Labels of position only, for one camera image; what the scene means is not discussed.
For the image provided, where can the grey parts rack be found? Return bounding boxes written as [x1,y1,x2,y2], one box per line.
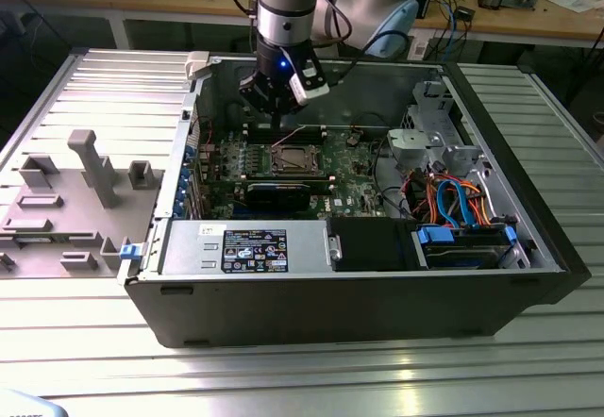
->
[0,128,166,279]

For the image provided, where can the beige case latch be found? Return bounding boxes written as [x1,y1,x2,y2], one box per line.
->
[183,51,212,81]

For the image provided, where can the pale grey device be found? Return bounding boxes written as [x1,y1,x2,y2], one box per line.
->
[0,388,63,417]

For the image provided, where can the black graphics card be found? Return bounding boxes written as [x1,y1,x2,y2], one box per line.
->
[244,180,312,213]

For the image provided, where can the metal drive cage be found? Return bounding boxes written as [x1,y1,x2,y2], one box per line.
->
[386,79,495,177]

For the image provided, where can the hard disk in blue carrier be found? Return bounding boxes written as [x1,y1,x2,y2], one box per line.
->
[411,225,519,271]

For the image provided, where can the grey power supply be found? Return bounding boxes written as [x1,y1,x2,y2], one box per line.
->
[159,220,331,276]

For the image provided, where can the wire locking lever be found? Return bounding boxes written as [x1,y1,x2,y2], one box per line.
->
[275,126,309,148]

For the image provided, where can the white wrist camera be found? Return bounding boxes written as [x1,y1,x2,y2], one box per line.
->
[286,56,330,106]

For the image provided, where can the white paper sheet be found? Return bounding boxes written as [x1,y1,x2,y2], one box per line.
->
[546,0,596,13]

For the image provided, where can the orange power wires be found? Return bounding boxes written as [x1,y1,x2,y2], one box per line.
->
[424,175,495,225]

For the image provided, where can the metal socket cover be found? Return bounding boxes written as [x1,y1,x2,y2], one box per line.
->
[271,144,324,174]

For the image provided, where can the wooden desk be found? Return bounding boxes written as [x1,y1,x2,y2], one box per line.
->
[0,0,604,53]

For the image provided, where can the black PC case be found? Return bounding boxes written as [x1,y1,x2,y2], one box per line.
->
[116,51,592,350]

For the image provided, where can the CPU socket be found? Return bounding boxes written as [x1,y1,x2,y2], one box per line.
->
[267,142,327,176]

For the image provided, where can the green motherboard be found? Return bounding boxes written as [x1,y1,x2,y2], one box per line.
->
[200,124,395,223]

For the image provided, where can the blue data cable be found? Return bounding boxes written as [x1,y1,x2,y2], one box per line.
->
[434,178,462,227]
[460,183,477,227]

